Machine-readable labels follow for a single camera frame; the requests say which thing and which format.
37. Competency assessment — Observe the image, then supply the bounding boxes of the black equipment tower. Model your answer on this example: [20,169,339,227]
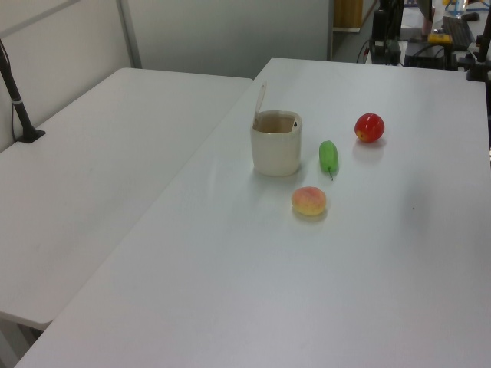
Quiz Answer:
[368,0,404,65]

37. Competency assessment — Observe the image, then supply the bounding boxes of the black keyboard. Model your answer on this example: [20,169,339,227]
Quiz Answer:
[441,15,477,49]

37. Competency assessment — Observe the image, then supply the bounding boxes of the black camera pole with base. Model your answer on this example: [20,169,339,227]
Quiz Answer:
[0,38,46,144]

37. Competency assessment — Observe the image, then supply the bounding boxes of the red toy apple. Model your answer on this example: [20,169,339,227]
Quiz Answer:
[354,112,386,144]

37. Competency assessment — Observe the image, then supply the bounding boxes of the thin black cable on pole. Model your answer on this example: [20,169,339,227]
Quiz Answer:
[0,38,18,142]

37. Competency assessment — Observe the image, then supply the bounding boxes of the cream garbage bin with lid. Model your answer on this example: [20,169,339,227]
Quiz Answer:
[250,80,303,178]

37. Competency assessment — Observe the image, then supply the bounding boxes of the black equipment box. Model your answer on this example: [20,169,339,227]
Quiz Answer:
[404,39,458,71]

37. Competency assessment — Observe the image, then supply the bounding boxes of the green toy cucumber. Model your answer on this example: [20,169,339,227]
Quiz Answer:
[318,140,341,182]

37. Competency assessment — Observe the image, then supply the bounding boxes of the grey partition frame post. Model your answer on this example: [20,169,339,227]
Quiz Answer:
[117,0,143,71]

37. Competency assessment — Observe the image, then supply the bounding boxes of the wooden board panel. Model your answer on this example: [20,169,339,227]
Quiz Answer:
[332,0,364,32]

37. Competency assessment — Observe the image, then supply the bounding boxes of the black clamp mount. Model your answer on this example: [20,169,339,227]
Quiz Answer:
[465,33,491,82]

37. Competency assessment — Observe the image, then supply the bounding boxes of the orange yellow toy peach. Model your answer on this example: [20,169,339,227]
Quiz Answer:
[291,186,328,217]

